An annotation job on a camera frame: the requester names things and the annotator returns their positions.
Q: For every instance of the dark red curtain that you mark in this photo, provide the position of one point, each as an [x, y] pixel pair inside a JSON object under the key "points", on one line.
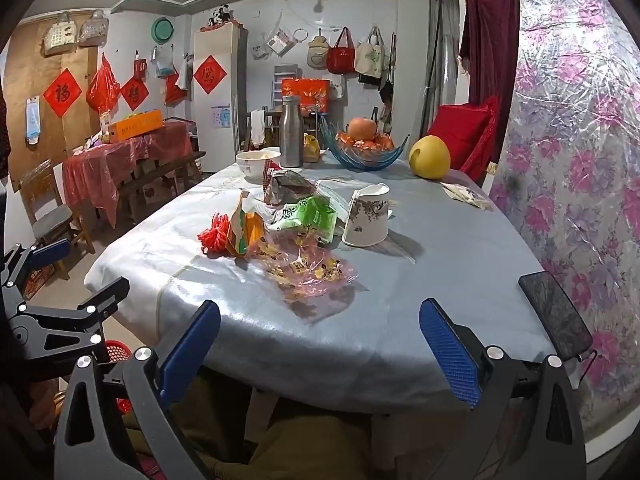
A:
{"points": [[490, 35]]}

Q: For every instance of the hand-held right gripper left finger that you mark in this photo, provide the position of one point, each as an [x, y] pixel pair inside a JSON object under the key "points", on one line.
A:
{"points": [[190, 350]]}

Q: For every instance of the dark foil packet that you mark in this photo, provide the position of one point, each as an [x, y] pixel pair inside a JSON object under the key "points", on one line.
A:
{"points": [[287, 185]]}

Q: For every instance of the steel bottle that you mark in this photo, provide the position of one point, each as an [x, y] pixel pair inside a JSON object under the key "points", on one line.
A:
{"points": [[291, 135]]}

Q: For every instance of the black smartphone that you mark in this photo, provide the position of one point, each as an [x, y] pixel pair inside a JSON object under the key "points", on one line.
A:
{"points": [[555, 312]]}

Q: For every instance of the red hanging plastic bag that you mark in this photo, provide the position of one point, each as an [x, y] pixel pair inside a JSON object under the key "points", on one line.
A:
{"points": [[102, 87]]}

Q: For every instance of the orange green snack packet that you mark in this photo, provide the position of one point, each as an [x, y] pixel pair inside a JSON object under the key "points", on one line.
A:
{"points": [[245, 225]]}

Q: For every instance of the yellow plastic bag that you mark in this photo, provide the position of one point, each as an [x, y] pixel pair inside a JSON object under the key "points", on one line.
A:
{"points": [[311, 147]]}

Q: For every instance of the red tote bag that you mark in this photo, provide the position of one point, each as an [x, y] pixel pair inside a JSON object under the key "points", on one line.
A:
{"points": [[341, 57]]}

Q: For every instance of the clear blue white packet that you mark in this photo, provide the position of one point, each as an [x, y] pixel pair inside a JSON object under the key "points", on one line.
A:
{"points": [[332, 197]]}

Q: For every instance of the blue glass fruit bowl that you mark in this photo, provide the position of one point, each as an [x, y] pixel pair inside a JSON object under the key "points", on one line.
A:
{"points": [[362, 159]]}

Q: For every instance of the white ceramic bowl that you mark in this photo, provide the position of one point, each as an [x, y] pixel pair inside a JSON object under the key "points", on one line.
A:
{"points": [[256, 162]]}

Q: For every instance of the grey drawer unit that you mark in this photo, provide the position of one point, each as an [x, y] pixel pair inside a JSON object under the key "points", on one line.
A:
{"points": [[285, 74]]}

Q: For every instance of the floral plastic sheet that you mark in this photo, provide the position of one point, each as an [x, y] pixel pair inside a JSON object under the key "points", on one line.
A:
{"points": [[575, 160]]}

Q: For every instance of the small red diamond poster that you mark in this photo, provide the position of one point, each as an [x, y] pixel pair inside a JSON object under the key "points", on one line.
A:
{"points": [[134, 92]]}

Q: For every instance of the panda plush toy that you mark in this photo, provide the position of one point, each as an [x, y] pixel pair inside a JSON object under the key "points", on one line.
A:
{"points": [[218, 15]]}

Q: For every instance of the brown wall board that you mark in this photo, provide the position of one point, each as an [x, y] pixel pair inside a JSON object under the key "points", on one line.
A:
{"points": [[25, 75]]}

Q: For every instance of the red plastic table cover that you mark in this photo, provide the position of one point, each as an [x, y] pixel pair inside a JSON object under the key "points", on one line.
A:
{"points": [[125, 165]]}

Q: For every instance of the white paper packets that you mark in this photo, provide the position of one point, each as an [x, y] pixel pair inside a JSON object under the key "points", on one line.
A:
{"points": [[467, 196]]}

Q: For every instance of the red paper decoration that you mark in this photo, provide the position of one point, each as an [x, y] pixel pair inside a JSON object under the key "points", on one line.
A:
{"points": [[172, 90]]}

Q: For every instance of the orange red gift box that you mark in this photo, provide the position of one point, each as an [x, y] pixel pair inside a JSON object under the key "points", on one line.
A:
{"points": [[305, 95]]}

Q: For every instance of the green basin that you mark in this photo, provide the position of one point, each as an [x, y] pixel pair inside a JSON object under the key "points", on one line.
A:
{"points": [[162, 30]]}

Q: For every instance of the pink printed plastic bag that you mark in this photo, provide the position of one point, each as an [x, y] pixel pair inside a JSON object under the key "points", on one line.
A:
{"points": [[305, 267]]}

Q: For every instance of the beige hanging bag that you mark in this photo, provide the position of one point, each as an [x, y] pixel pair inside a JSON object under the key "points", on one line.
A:
{"points": [[316, 52]]}

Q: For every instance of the red plastic basket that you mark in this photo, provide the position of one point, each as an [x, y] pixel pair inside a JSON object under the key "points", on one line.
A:
{"points": [[117, 351]]}

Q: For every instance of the red diamond poster on refrigerator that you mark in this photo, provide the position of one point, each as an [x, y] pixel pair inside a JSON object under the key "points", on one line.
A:
{"points": [[206, 74]]}

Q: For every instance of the clear hanging packet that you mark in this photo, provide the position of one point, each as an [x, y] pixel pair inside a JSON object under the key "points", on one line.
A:
{"points": [[280, 40]]}

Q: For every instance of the white towel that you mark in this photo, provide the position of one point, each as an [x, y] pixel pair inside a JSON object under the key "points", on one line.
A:
{"points": [[257, 127]]}

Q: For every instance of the orange round fruit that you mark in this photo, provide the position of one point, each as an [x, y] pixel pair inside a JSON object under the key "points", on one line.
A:
{"points": [[362, 127]]}

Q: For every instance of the wooden bench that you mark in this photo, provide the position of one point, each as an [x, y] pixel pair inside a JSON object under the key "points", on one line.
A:
{"points": [[160, 175]]}

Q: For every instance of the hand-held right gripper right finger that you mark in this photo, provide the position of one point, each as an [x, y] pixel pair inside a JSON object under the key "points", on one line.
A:
{"points": [[450, 355]]}

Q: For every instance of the yellow pomelo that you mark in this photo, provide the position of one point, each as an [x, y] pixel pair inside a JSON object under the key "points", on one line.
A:
{"points": [[430, 157]]}

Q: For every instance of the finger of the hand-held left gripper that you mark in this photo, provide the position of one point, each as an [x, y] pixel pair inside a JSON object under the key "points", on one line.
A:
{"points": [[75, 317], [50, 255]]}

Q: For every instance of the green drink carton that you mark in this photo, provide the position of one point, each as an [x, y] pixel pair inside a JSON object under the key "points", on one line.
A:
{"points": [[307, 215]]}

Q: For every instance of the white green print tote bag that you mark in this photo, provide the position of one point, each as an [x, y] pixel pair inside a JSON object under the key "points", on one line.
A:
{"points": [[369, 55]]}

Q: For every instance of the long orange box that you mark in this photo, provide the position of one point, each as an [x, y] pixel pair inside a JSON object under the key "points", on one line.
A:
{"points": [[135, 125]]}

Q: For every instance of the small red hanging ornament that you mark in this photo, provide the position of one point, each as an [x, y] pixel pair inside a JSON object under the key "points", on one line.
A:
{"points": [[139, 67]]}

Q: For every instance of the white refrigerator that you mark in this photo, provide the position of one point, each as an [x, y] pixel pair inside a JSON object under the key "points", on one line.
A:
{"points": [[220, 110]]}

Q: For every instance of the large red diamond poster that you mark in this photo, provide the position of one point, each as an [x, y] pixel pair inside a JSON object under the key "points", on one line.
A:
{"points": [[62, 92]]}

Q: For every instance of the clear hanging bag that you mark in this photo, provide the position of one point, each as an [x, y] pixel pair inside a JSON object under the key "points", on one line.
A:
{"points": [[94, 27], [57, 35]]}

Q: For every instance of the white ink print paper cup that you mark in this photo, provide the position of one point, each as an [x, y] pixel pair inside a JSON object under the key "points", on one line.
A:
{"points": [[367, 220]]}

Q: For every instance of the wooden chair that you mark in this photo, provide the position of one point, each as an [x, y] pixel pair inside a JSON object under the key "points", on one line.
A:
{"points": [[47, 215]]}

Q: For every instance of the red mesh net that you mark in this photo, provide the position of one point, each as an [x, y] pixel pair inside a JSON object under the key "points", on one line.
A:
{"points": [[212, 237]]}

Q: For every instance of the white hanging plastic bag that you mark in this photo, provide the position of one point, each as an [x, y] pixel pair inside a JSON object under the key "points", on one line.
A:
{"points": [[164, 62]]}

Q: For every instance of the red cushion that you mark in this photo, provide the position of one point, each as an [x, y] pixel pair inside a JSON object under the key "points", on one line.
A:
{"points": [[462, 132]]}

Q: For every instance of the pile of orange snack packets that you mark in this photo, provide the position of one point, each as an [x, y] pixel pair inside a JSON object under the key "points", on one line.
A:
{"points": [[360, 144]]}

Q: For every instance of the person's olive trousers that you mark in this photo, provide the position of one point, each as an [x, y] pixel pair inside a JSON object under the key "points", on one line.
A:
{"points": [[310, 445]]}

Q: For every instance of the hanging face mask pack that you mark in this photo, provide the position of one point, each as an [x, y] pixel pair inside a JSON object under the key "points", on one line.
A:
{"points": [[32, 120]]}

